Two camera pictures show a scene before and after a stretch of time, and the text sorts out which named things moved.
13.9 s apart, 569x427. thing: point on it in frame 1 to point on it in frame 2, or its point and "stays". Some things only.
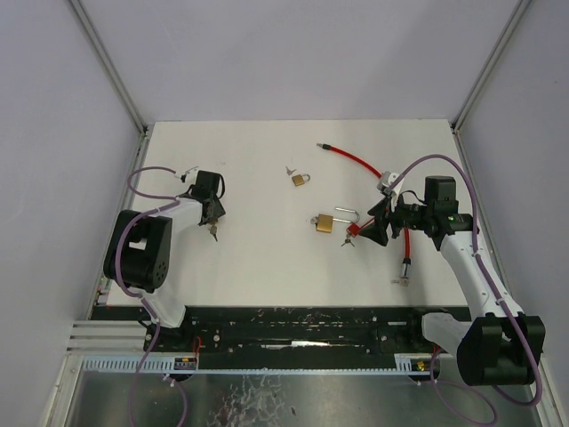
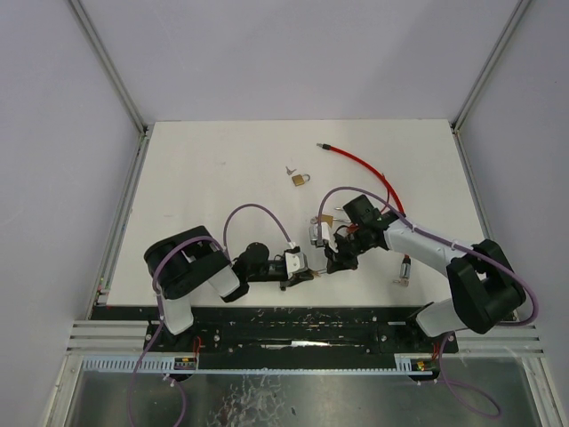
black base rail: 289,337 stays
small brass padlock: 299,180 stays
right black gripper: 387,221 to 340,256
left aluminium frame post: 108,63 stays
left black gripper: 213,209 to 292,279
